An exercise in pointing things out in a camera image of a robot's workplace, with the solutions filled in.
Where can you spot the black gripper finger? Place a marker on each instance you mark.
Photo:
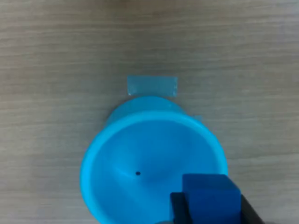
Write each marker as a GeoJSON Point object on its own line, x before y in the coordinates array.
{"type": "Point", "coordinates": [247, 214]}
{"type": "Point", "coordinates": [181, 210]}

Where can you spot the blue cube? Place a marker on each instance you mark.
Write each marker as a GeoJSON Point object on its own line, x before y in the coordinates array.
{"type": "Point", "coordinates": [210, 198]}

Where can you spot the blue plastic bin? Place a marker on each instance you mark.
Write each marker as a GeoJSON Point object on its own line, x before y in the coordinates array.
{"type": "Point", "coordinates": [140, 151]}

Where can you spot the pale blue tape patch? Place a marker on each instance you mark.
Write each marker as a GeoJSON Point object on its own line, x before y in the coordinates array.
{"type": "Point", "coordinates": [151, 85]}

